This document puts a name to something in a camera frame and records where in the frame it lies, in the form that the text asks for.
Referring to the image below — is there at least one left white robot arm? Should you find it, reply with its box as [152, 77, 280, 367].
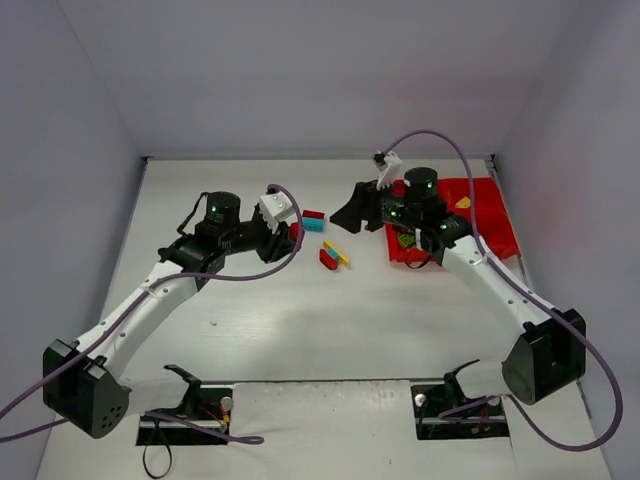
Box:
[42, 185, 302, 439]

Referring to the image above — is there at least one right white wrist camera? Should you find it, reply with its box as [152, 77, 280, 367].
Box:
[372, 151, 402, 190]

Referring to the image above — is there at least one blue long lego brick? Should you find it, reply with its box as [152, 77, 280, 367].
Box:
[302, 217, 325, 233]

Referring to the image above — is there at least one purple cable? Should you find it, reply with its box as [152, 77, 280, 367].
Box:
[384, 130, 624, 452]
[0, 182, 305, 445]

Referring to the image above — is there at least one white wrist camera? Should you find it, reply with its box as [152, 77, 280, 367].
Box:
[372, 151, 402, 190]
[258, 192, 294, 233]

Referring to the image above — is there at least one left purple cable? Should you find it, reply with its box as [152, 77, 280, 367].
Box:
[0, 182, 305, 445]

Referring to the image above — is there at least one green long lego brick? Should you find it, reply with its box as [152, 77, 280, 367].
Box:
[396, 233, 416, 249]

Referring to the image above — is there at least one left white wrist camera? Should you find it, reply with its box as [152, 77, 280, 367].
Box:
[258, 192, 294, 233]

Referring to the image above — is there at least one red compartment tray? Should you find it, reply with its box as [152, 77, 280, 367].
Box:
[383, 176, 521, 264]

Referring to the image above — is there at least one red four-stud lego brick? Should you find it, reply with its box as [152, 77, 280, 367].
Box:
[289, 222, 304, 243]

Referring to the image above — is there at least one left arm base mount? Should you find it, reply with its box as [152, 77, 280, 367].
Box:
[136, 364, 234, 446]

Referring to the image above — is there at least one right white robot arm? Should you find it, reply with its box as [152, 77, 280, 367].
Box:
[330, 167, 586, 405]

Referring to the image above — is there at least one black loop cable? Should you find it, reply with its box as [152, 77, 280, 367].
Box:
[141, 414, 173, 477]

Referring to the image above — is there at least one yellow long lego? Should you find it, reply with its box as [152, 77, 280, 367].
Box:
[323, 239, 351, 268]

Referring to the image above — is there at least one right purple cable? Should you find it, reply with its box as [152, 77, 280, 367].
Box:
[384, 130, 624, 452]

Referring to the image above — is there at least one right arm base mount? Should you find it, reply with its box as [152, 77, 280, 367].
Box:
[410, 360, 510, 441]

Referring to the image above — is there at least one yellow curved lego brick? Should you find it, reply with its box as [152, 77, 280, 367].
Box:
[454, 197, 472, 209]

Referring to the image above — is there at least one red curved lego brick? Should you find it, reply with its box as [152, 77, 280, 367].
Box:
[319, 248, 340, 271]

